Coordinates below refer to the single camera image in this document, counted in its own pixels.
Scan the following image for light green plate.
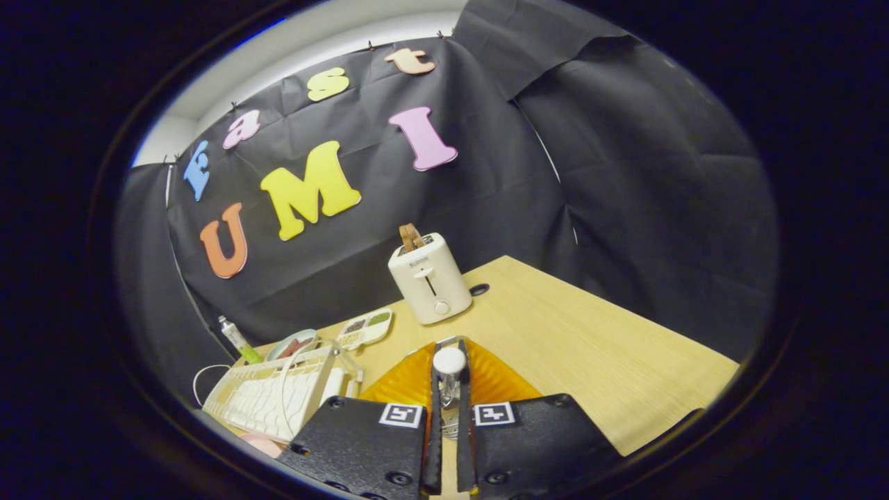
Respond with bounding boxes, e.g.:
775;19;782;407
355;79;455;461
266;328;320;363

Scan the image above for pink plate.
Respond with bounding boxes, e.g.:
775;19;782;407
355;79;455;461
238;432;285;459

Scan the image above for white divided snack tray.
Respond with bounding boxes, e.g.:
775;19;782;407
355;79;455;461
335;308;394;350

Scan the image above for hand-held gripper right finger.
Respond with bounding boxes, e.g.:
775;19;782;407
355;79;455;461
455;337;621;500

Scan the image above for clear bottle with green liquid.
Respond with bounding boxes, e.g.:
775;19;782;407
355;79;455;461
218;316;265;366

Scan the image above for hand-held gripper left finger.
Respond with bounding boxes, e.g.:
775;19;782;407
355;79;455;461
293;339;445;500

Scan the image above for spoon with blue striped handle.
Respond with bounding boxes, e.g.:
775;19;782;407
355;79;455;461
434;346;467;410

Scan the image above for white wire dish rack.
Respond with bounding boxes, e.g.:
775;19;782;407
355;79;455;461
192;338;364;445

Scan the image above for white toaster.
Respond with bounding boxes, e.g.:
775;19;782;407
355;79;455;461
388;233;473;326

